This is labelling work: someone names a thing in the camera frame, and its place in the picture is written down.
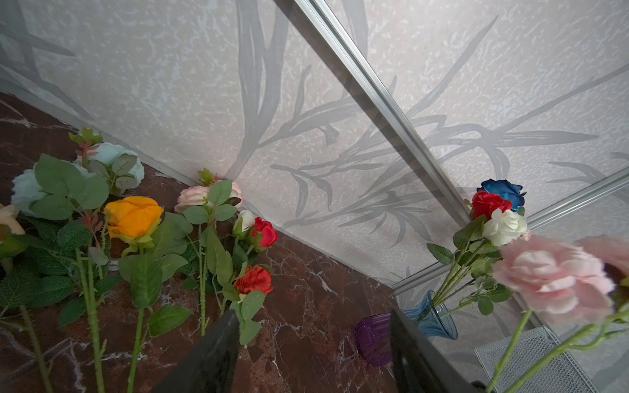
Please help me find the red rose stem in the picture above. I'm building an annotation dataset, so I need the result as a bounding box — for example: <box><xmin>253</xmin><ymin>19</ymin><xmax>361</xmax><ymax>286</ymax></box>
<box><xmin>472</xmin><ymin>190</ymin><xmax>513</xmax><ymax>220</ymax></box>

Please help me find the white rose stem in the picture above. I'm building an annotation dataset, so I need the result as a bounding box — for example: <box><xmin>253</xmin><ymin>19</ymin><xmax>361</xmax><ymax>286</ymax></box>
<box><xmin>428</xmin><ymin>209</ymin><xmax>528</xmax><ymax>306</ymax></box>

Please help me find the pale blue flower stem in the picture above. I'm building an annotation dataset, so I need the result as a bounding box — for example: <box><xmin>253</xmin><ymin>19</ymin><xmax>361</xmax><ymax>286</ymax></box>
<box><xmin>1</xmin><ymin>129</ymin><xmax>163</xmax><ymax>273</ymax></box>

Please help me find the purple glass vase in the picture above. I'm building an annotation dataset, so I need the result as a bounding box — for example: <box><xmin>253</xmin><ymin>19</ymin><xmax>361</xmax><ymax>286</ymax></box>
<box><xmin>355</xmin><ymin>291</ymin><xmax>459</xmax><ymax>367</ymax></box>

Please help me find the blue rose stem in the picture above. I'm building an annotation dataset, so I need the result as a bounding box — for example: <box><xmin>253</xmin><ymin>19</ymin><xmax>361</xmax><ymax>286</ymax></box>
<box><xmin>477</xmin><ymin>178</ymin><xmax>526</xmax><ymax>211</ymax></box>

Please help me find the small red rose spray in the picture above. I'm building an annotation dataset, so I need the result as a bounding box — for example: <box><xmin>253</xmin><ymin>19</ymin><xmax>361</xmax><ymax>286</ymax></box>
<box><xmin>175</xmin><ymin>169</ymin><xmax>278</xmax><ymax>346</ymax></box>

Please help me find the light pink rose stem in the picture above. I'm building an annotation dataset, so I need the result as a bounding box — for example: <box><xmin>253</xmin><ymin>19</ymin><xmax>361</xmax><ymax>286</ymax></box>
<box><xmin>492</xmin><ymin>236</ymin><xmax>628</xmax><ymax>392</ymax></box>

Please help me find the white wire basket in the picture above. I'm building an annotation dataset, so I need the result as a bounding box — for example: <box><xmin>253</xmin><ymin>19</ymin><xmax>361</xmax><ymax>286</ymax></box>
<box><xmin>473</xmin><ymin>326</ymin><xmax>600</xmax><ymax>393</ymax></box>

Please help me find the orange rose stem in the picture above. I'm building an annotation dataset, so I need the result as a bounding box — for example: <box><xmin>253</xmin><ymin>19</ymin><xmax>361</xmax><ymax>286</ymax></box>
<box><xmin>58</xmin><ymin>195</ymin><xmax>193</xmax><ymax>393</ymax></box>

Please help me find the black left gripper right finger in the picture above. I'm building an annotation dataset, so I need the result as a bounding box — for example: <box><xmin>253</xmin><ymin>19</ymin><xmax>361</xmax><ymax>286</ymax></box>
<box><xmin>392</xmin><ymin>319</ymin><xmax>479</xmax><ymax>393</ymax></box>

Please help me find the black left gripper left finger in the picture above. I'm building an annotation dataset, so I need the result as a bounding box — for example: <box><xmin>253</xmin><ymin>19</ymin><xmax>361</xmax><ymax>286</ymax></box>
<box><xmin>153</xmin><ymin>310</ymin><xmax>239</xmax><ymax>393</ymax></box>

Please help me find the peach rose bud stem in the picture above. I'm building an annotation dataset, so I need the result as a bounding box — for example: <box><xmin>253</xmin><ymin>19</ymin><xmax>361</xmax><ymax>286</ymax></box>
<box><xmin>1</xmin><ymin>205</ymin><xmax>54</xmax><ymax>392</ymax></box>

